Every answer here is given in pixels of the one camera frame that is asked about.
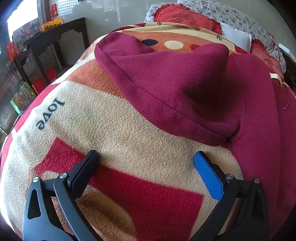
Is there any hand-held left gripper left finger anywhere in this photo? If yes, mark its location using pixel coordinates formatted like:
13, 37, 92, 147
23, 150, 100, 241

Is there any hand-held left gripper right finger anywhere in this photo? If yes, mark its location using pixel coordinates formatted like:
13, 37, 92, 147
190, 151, 270, 241

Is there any maroon sweater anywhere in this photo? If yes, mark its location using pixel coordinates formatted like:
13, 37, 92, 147
94, 32, 296, 237

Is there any printed fleece blanket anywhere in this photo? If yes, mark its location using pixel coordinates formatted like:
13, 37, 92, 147
0, 21, 252, 241

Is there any green picture book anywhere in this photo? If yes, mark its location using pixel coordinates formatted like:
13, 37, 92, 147
10, 81, 37, 117

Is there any red gift bag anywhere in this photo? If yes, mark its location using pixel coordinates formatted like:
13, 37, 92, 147
32, 67, 58, 94

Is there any red heart pillow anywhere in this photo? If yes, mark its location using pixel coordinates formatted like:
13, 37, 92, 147
250, 39, 285, 82
158, 4, 223, 36

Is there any dark wooden table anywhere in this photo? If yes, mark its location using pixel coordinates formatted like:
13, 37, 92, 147
14, 17, 90, 86

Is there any white pillow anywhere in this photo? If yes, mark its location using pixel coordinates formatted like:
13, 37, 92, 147
217, 21, 252, 53

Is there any red box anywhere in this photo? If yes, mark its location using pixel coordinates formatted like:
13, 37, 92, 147
7, 42, 18, 61

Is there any orange plastic basket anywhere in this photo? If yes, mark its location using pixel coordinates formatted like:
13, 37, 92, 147
39, 17, 64, 32

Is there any window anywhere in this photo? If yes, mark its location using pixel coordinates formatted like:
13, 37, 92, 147
6, 0, 39, 36

